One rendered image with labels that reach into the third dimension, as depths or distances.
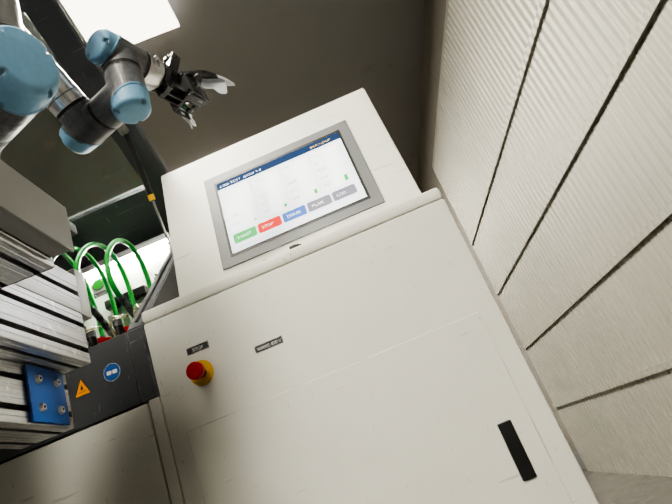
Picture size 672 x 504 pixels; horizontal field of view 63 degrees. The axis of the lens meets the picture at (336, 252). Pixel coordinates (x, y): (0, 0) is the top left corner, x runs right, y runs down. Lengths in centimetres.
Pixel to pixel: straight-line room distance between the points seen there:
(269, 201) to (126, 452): 74
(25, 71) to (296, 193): 82
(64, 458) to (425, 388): 74
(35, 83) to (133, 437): 69
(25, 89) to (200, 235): 79
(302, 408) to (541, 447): 44
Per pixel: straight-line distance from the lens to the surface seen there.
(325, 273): 114
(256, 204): 157
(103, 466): 126
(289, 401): 110
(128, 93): 117
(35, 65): 96
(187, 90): 137
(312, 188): 154
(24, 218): 70
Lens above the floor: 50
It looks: 22 degrees up
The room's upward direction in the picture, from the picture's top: 22 degrees counter-clockwise
